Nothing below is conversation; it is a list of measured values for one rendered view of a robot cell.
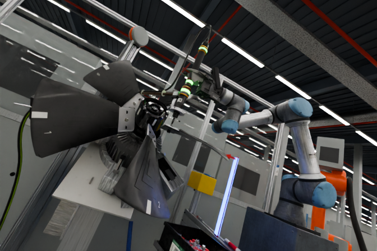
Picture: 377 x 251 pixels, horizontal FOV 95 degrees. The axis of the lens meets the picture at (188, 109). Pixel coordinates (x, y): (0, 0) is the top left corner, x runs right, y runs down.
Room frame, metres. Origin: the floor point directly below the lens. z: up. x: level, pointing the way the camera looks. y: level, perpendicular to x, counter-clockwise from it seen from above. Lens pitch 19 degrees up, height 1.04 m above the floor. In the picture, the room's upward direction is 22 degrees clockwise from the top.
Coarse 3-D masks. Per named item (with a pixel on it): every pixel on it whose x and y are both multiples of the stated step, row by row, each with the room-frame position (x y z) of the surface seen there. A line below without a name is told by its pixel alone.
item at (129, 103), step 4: (136, 96) 0.71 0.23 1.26; (140, 96) 0.70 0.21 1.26; (132, 100) 0.71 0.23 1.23; (136, 100) 0.70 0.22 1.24; (140, 100) 0.70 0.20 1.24; (124, 104) 0.71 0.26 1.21; (128, 104) 0.71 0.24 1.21; (132, 104) 0.71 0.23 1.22; (136, 104) 0.70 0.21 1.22; (136, 108) 0.70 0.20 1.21
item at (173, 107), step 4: (176, 92) 0.73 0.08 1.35; (172, 96) 0.73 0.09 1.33; (176, 96) 0.72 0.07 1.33; (176, 100) 0.72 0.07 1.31; (172, 104) 0.72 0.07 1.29; (172, 108) 0.69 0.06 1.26; (176, 108) 0.68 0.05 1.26; (172, 112) 0.74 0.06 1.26; (180, 112) 0.70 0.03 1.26; (184, 112) 0.70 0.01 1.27
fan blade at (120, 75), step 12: (96, 72) 0.73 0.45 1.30; (108, 72) 0.73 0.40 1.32; (120, 72) 0.73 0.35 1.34; (132, 72) 0.73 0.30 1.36; (96, 84) 0.73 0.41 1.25; (108, 84) 0.72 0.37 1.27; (120, 84) 0.71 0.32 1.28; (132, 84) 0.71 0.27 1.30; (108, 96) 0.72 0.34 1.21; (120, 96) 0.71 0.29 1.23; (132, 96) 0.70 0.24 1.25
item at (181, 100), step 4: (208, 40) 0.71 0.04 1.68; (204, 44) 0.70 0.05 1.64; (208, 44) 0.71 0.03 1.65; (180, 96) 0.70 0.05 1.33; (184, 96) 0.70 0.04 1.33; (180, 100) 0.70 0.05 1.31; (184, 100) 0.70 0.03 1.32; (176, 104) 0.71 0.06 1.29; (180, 104) 0.70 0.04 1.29; (184, 104) 0.71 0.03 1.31; (180, 108) 0.70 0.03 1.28; (176, 112) 0.71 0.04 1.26; (172, 116) 0.72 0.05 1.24; (176, 116) 0.71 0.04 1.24
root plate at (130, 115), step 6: (120, 108) 0.61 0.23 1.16; (126, 108) 0.62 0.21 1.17; (132, 108) 0.63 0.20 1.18; (120, 114) 0.62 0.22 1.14; (126, 114) 0.63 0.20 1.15; (132, 114) 0.64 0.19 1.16; (120, 120) 0.63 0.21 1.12; (132, 120) 0.65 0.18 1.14; (120, 126) 0.63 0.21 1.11; (132, 126) 0.66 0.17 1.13
